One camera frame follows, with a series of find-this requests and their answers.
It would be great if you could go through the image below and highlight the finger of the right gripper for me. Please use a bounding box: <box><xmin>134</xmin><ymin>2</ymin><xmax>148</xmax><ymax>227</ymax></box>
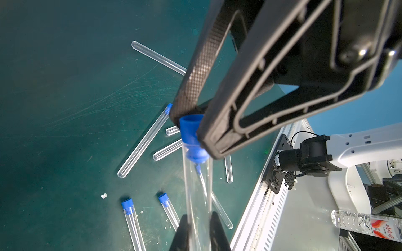
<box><xmin>198</xmin><ymin>1</ymin><xmax>402</xmax><ymax>159</ymax></box>
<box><xmin>170</xmin><ymin>1</ymin><xmax>248</xmax><ymax>126</ymax></box>

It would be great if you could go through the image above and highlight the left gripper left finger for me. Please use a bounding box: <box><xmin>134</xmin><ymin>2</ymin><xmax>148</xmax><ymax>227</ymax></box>
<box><xmin>169</xmin><ymin>214</ymin><xmax>189</xmax><ymax>251</ymax></box>

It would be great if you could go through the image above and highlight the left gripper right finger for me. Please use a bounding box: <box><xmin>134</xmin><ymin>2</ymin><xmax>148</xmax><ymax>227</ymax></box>
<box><xmin>209</xmin><ymin>211</ymin><xmax>231</xmax><ymax>251</ymax></box>

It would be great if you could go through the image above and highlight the test tube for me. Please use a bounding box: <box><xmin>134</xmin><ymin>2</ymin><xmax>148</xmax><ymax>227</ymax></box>
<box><xmin>224</xmin><ymin>154</ymin><xmax>233</xmax><ymax>184</ymax></box>
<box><xmin>131</xmin><ymin>41</ymin><xmax>187</xmax><ymax>76</ymax></box>
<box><xmin>182</xmin><ymin>144</ymin><xmax>213</xmax><ymax>251</ymax></box>
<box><xmin>121</xmin><ymin>199</ymin><xmax>146</xmax><ymax>251</ymax></box>
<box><xmin>158</xmin><ymin>193</ymin><xmax>180</xmax><ymax>231</ymax></box>

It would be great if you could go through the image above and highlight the test tube lower vertical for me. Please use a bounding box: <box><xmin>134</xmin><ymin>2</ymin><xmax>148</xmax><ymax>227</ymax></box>
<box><xmin>211</xmin><ymin>192</ymin><xmax>233</xmax><ymax>230</ymax></box>

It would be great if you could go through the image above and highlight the test tube centre horizontal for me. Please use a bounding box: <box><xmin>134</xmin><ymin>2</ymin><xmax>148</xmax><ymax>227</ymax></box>
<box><xmin>117</xmin><ymin>103</ymin><xmax>172</xmax><ymax>179</ymax></box>

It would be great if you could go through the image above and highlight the test tube middle lower diagonal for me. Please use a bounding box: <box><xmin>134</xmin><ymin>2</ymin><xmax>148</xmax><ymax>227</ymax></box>
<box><xmin>152</xmin><ymin>139</ymin><xmax>183</xmax><ymax>161</ymax></box>

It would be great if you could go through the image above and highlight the test tube diagonal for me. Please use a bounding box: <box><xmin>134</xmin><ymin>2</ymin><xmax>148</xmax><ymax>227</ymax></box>
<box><xmin>152</xmin><ymin>139</ymin><xmax>183</xmax><ymax>161</ymax></box>
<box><xmin>165</xmin><ymin>126</ymin><xmax>180</xmax><ymax>137</ymax></box>

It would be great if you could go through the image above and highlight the test tube middle upper diagonal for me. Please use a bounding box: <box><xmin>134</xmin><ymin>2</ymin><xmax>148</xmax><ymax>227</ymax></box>
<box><xmin>165</xmin><ymin>126</ymin><xmax>180</xmax><ymax>137</ymax></box>

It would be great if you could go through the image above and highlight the plastic water bottle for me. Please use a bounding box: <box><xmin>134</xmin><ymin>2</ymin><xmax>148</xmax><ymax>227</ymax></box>
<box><xmin>331</xmin><ymin>210</ymin><xmax>402</xmax><ymax>243</ymax></box>

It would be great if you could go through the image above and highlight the aluminium mounting rail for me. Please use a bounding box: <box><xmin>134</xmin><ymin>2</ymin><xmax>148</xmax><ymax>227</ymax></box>
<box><xmin>230</xmin><ymin>119</ymin><xmax>312</xmax><ymax>251</ymax></box>

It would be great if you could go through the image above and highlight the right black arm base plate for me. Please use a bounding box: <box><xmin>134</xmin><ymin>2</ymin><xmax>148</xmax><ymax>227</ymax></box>
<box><xmin>262</xmin><ymin>134</ymin><xmax>291</xmax><ymax>194</ymax></box>

